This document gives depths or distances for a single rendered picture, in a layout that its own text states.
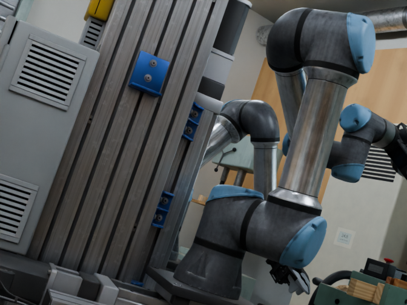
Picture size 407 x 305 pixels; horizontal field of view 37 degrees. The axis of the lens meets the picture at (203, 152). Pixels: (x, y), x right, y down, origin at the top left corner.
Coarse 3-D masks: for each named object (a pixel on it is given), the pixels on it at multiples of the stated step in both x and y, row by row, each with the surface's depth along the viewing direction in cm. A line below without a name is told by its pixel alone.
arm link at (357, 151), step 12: (336, 144) 156; (348, 144) 154; (360, 144) 153; (336, 156) 154; (348, 156) 153; (360, 156) 153; (336, 168) 154; (348, 168) 152; (360, 168) 153; (348, 180) 155
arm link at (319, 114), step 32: (320, 32) 124; (352, 32) 121; (320, 64) 123; (352, 64) 123; (320, 96) 124; (320, 128) 123; (288, 160) 126; (320, 160) 124; (288, 192) 124; (256, 224) 125; (288, 224) 122; (320, 224) 123; (288, 256) 122
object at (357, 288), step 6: (354, 282) 144; (360, 282) 145; (348, 288) 145; (354, 288) 144; (360, 288) 145; (366, 288) 146; (372, 288) 147; (348, 294) 144; (354, 294) 144; (360, 294) 145; (366, 294) 146; (372, 294) 148; (366, 300) 147; (372, 300) 148
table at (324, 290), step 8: (320, 288) 161; (328, 288) 159; (336, 288) 158; (320, 296) 160; (328, 296) 158; (336, 296) 156; (344, 296) 155; (320, 304) 159; (328, 304) 157; (336, 304) 156; (344, 304) 154; (352, 304) 152; (360, 304) 150; (368, 304) 148; (376, 304) 147
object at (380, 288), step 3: (378, 285) 148; (381, 285) 147; (384, 285) 147; (378, 288) 148; (381, 288) 147; (378, 291) 147; (381, 291) 147; (375, 294) 148; (378, 294) 147; (381, 294) 147; (375, 297) 148; (378, 297) 147; (375, 300) 147; (378, 300) 147; (378, 303) 146
